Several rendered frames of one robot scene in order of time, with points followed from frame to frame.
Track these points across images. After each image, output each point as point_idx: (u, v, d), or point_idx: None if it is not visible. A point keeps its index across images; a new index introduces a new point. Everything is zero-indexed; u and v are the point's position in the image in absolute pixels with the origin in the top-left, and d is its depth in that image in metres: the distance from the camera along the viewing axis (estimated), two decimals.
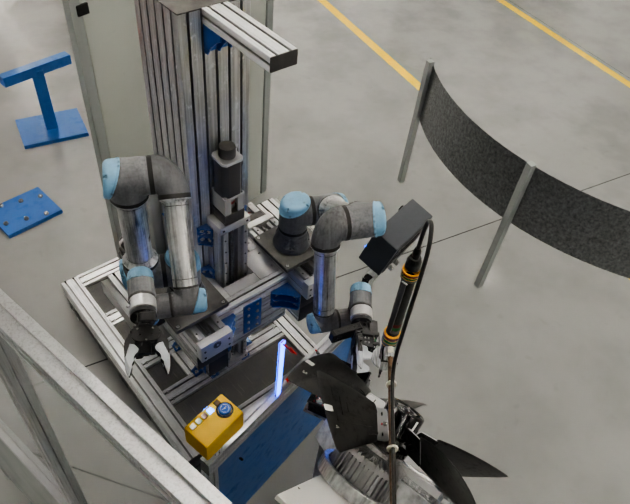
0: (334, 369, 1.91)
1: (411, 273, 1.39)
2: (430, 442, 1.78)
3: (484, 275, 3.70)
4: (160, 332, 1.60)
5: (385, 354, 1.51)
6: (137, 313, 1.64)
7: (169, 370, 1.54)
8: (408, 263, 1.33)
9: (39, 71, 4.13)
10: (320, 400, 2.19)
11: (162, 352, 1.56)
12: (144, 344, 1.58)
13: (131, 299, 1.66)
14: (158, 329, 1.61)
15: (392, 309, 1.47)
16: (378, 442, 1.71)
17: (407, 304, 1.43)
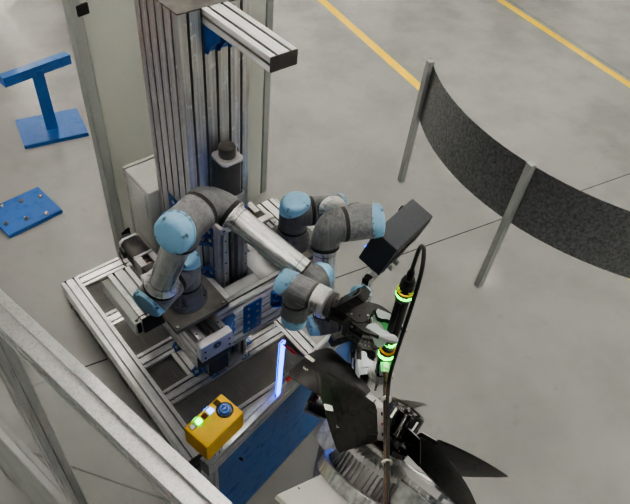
0: (334, 366, 1.90)
1: (405, 293, 1.44)
2: (430, 442, 1.78)
3: (484, 275, 3.70)
4: (368, 302, 1.57)
5: (381, 370, 1.57)
6: (330, 305, 1.56)
7: None
8: (402, 284, 1.38)
9: (39, 71, 4.13)
10: (320, 400, 2.19)
11: (387, 317, 1.54)
12: (367, 320, 1.54)
13: (312, 299, 1.56)
14: None
15: (387, 327, 1.52)
16: (378, 442, 1.71)
17: (402, 322, 1.49)
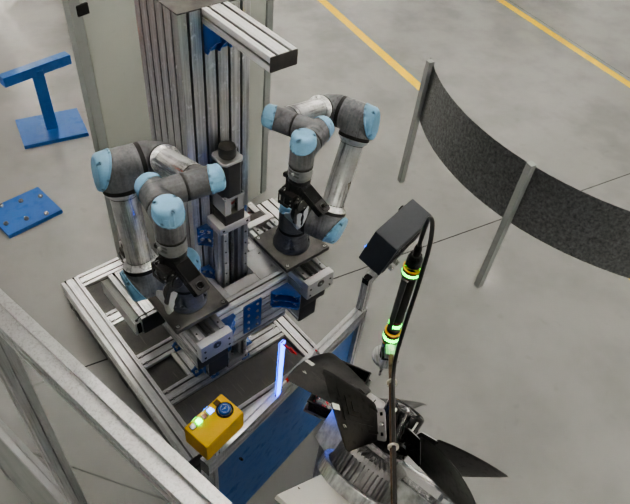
0: (403, 403, 2.03)
1: (411, 271, 1.39)
2: (415, 441, 1.67)
3: (484, 275, 3.70)
4: None
5: (386, 352, 1.51)
6: (172, 258, 1.50)
7: None
8: (409, 260, 1.32)
9: (39, 71, 4.13)
10: (320, 400, 2.19)
11: None
12: None
13: (168, 250, 1.46)
14: None
15: (392, 307, 1.46)
16: None
17: (408, 302, 1.43)
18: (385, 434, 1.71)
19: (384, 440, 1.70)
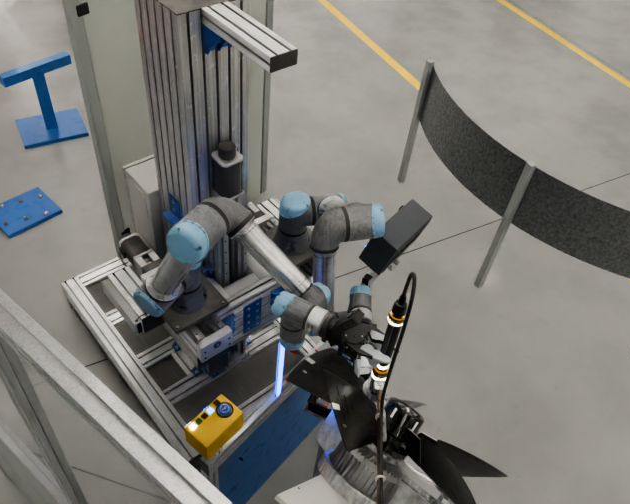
0: (403, 403, 2.03)
1: (397, 316, 1.51)
2: (415, 441, 1.67)
3: (484, 275, 3.70)
4: (362, 324, 1.63)
5: (375, 388, 1.63)
6: (326, 327, 1.63)
7: None
8: (394, 308, 1.45)
9: (39, 71, 4.13)
10: (320, 400, 2.19)
11: (381, 338, 1.61)
12: (361, 341, 1.61)
13: (309, 321, 1.63)
14: None
15: (381, 347, 1.58)
16: None
17: (395, 343, 1.55)
18: (385, 434, 1.71)
19: (384, 440, 1.70)
